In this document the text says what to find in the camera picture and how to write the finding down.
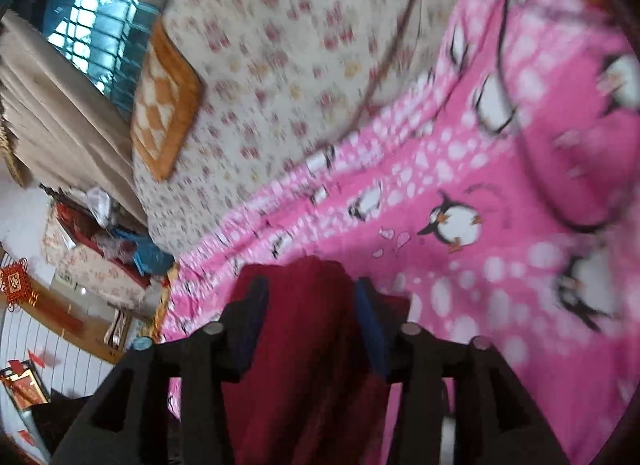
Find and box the clear plastic bag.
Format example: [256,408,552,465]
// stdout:
[84,186,115,227]

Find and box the dark red sweater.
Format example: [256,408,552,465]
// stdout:
[220,255,411,465]

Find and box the floral quilt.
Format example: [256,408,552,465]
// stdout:
[132,0,501,256]

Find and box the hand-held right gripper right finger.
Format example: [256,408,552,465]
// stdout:
[352,277,571,465]

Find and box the black cable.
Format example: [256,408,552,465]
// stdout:
[472,0,640,233]

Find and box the beige curtain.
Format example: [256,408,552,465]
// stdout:
[0,10,151,228]

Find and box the red framed picture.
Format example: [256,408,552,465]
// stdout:
[0,359,51,413]

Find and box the floral covered furniture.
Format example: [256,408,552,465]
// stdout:
[42,200,171,311]

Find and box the pink penguin blanket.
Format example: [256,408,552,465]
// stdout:
[160,0,640,465]

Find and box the red knot wall ornament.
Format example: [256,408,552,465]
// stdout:
[0,257,43,313]

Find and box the blue barred window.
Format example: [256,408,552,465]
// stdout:
[20,0,186,116]

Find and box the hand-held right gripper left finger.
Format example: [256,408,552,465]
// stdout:
[50,272,271,465]

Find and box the orange checked cushion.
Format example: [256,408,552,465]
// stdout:
[131,18,206,182]

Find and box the dark cloth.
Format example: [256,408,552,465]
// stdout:
[31,389,101,465]

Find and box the blue plastic bag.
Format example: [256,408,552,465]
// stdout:
[112,228,176,276]

